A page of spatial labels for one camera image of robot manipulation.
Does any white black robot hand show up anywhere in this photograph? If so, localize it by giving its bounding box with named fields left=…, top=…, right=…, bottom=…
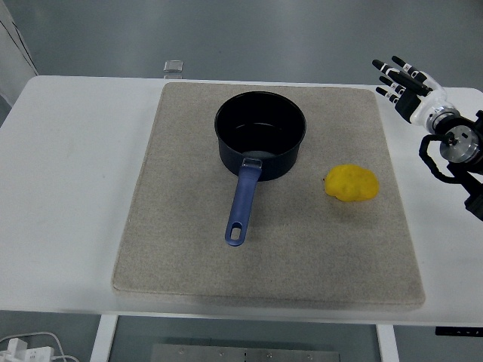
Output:
left=371, top=55, right=457, bottom=127

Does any yellow potato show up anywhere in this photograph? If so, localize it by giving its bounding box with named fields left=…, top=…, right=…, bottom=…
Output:
left=324, top=164, right=380, bottom=203

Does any beige fabric mat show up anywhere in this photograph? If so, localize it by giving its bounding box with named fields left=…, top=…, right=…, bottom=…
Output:
left=111, top=81, right=426, bottom=311

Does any black table control panel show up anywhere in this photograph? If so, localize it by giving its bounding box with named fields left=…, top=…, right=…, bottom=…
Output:
left=435, top=326, right=483, bottom=336

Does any white table leg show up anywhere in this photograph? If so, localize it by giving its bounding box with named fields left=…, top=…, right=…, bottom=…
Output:
left=375, top=323, right=400, bottom=362
left=88, top=314, right=120, bottom=362

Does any white power strip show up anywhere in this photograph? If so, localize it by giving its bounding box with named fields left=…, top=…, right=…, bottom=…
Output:
left=0, top=338, right=54, bottom=362

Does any blue pot with handle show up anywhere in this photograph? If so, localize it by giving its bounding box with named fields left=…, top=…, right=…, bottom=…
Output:
left=214, top=91, right=307, bottom=247

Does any white cable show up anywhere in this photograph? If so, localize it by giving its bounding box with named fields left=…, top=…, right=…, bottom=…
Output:
left=0, top=331, right=78, bottom=362

